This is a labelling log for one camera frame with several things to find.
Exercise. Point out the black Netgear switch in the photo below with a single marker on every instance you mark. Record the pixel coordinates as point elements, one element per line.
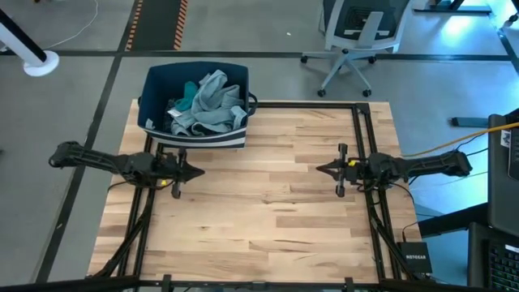
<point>414,257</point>

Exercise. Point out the white tower fan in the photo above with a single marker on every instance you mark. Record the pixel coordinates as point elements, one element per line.
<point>28,52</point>

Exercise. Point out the teal garment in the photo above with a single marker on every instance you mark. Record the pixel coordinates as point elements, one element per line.
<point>187,95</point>

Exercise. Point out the navy white striped fabric bin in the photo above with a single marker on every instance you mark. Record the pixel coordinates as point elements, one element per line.
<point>162,81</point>

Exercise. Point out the grey desk foot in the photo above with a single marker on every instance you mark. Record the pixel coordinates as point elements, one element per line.
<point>470,121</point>

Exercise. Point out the black desk beam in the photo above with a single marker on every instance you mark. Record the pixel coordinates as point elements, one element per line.
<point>450,221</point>

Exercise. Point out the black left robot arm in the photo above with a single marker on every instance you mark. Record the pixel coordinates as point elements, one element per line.
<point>105,162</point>

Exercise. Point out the black backlit keyboard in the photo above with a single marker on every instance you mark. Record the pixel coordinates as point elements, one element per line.
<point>503,267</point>

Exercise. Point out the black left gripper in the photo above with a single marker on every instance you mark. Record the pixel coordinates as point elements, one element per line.
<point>172,172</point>

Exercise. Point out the black metal table frame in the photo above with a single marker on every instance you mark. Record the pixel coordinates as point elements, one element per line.
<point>363,211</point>

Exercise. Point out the light blue jeans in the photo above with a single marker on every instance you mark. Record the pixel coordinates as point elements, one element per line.
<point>215,103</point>

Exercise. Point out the paper tag reading Pants 3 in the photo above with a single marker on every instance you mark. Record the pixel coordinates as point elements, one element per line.
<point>174,113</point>

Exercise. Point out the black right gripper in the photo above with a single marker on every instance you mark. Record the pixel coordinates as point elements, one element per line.
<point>354,170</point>

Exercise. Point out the white office chair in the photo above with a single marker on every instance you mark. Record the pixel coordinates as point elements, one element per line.
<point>361,28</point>

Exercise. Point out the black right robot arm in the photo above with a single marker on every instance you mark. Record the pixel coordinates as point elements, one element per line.
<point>425,166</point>

